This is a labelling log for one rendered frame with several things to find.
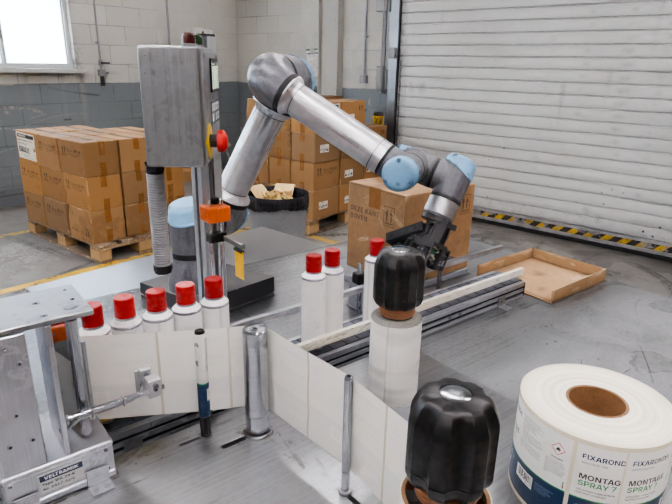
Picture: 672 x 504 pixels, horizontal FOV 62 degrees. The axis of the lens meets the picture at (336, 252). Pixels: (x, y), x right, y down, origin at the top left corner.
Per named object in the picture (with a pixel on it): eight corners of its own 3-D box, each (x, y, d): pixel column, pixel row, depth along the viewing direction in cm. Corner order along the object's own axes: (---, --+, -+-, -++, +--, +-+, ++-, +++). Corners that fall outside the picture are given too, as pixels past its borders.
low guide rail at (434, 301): (156, 405, 95) (155, 395, 95) (153, 402, 96) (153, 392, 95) (523, 274, 159) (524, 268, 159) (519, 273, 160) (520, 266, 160)
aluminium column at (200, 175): (211, 366, 120) (192, 33, 99) (202, 358, 124) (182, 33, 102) (230, 360, 123) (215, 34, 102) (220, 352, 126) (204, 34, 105)
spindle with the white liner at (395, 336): (390, 433, 92) (400, 262, 82) (354, 408, 98) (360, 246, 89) (427, 414, 97) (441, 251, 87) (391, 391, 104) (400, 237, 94)
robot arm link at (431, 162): (392, 144, 128) (436, 161, 126) (402, 140, 138) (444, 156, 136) (380, 176, 131) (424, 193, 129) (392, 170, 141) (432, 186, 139)
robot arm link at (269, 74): (242, 38, 122) (428, 162, 116) (264, 43, 132) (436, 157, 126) (221, 86, 127) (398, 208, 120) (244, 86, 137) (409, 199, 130)
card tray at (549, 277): (551, 303, 156) (553, 290, 155) (476, 276, 175) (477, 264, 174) (604, 280, 174) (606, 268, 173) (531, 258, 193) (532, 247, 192)
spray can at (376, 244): (372, 330, 127) (376, 244, 121) (357, 322, 131) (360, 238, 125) (389, 324, 130) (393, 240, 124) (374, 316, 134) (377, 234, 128)
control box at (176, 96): (146, 167, 92) (135, 44, 86) (169, 151, 108) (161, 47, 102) (208, 168, 93) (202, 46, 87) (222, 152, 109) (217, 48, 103)
